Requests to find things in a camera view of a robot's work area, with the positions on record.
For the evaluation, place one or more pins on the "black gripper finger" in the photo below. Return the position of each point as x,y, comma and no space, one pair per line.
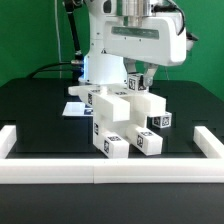
149,72
130,66

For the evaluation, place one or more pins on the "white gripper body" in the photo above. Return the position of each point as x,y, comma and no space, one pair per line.
156,41

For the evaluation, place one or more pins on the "white tagged cube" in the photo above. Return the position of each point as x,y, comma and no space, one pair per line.
135,82

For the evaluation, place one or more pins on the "white chair backrest part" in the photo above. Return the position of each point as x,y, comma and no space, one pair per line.
117,103

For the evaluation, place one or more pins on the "white chair seat part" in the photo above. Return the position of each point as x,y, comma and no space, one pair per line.
102,124

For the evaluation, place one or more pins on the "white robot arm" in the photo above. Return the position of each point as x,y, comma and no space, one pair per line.
103,68

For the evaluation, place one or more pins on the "white sheet with tags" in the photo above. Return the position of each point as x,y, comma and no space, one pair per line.
75,109

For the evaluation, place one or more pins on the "white U-shaped border fence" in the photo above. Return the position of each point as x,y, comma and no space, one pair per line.
96,171

